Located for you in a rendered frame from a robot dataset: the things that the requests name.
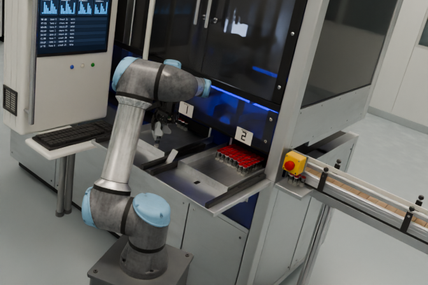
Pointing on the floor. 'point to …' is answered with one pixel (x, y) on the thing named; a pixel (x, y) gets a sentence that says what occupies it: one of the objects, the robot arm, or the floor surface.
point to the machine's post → (288, 115)
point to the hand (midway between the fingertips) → (156, 136)
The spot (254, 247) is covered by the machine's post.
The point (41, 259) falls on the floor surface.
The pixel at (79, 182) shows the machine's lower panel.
